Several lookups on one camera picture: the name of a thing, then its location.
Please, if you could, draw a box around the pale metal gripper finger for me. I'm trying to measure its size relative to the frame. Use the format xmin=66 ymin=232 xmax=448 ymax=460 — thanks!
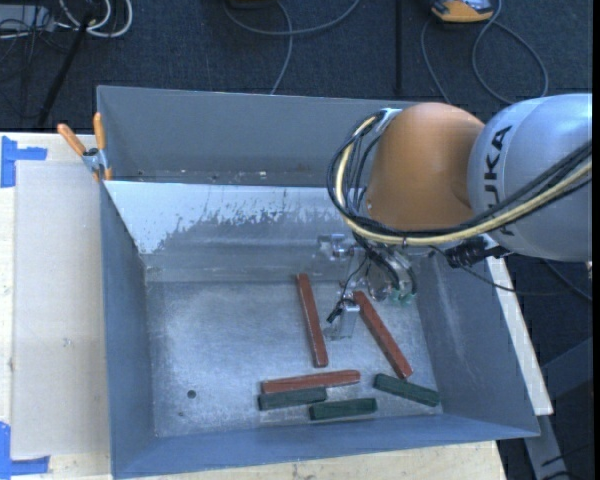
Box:
xmin=323 ymin=301 xmax=363 ymax=342
xmin=318 ymin=233 xmax=356 ymax=263

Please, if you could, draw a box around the red-brown flat block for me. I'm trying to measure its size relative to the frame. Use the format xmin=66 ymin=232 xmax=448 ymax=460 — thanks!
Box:
xmin=295 ymin=272 xmax=330 ymax=369
xmin=352 ymin=290 xmax=415 ymax=381
xmin=260 ymin=369 xmax=362 ymax=396

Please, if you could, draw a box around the dark green flat block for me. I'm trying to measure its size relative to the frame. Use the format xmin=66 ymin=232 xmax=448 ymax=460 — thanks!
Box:
xmin=372 ymin=372 xmax=442 ymax=409
xmin=257 ymin=386 xmax=329 ymax=412
xmin=307 ymin=397 xmax=379 ymax=422

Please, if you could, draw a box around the grey metal bin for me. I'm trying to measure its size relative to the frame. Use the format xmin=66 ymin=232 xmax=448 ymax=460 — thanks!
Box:
xmin=95 ymin=85 xmax=542 ymax=480

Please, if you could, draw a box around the pale wood flat board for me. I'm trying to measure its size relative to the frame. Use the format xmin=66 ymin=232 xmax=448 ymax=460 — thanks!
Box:
xmin=9 ymin=159 xmax=114 ymax=462

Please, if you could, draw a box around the black cylinder on white bracket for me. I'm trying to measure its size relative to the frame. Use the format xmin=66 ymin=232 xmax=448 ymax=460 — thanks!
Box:
xmin=443 ymin=234 xmax=512 ymax=270

